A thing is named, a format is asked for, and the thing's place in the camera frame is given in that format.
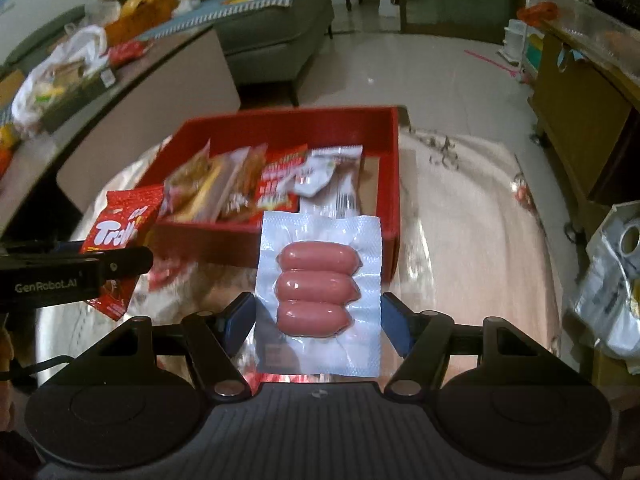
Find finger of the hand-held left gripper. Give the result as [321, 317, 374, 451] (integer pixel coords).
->
[95, 246, 154, 282]

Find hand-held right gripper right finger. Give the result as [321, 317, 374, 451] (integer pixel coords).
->
[381, 291, 538, 403]

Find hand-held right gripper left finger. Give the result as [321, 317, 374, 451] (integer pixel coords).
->
[97, 291, 257, 403]

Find red gummy candy packet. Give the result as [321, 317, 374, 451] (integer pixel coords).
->
[80, 185, 166, 322]

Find vacuum-packed sausage pack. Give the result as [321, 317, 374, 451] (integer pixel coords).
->
[254, 211, 383, 377]

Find red snack packet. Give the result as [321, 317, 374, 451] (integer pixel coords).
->
[257, 144, 309, 214]

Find red tray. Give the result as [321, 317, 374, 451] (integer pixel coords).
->
[135, 106, 403, 277]

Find brown pastry packet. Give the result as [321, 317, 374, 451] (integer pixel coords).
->
[164, 139, 226, 224]

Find brown striped snack packet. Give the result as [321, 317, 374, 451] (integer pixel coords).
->
[219, 144, 269, 224]

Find clear plastic packet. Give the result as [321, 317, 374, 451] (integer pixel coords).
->
[299, 170, 362, 220]

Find beige coffee table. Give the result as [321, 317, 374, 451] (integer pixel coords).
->
[0, 25, 242, 213]

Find white snack packet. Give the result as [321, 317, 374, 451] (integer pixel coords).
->
[294, 145, 364, 199]

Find green cardboard box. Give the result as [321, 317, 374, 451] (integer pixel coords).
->
[39, 62, 117, 132]

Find metal clips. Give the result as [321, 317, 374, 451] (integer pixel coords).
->
[406, 126, 462, 167]

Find white plastic bag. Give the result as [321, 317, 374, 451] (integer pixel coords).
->
[571, 202, 640, 361]
[10, 24, 112, 137]

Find small red packet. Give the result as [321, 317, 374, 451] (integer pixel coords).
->
[107, 41, 153, 69]

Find white plastic bag right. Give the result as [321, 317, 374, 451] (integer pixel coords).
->
[571, 202, 640, 361]

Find yellow bag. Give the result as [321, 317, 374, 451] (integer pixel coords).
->
[104, 0, 192, 47]

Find grey sofa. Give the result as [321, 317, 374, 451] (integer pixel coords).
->
[215, 0, 335, 107]

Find pink stick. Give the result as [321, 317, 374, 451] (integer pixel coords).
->
[464, 49, 522, 79]

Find blue sofa blanket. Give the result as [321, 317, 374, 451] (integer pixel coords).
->
[135, 0, 321, 42]

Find wooden cabinet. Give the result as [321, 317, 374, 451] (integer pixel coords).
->
[527, 2, 640, 203]

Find white plastic rack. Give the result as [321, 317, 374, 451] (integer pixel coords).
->
[501, 18, 527, 59]

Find orange plastic item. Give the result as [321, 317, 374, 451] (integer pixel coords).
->
[517, 3, 559, 24]

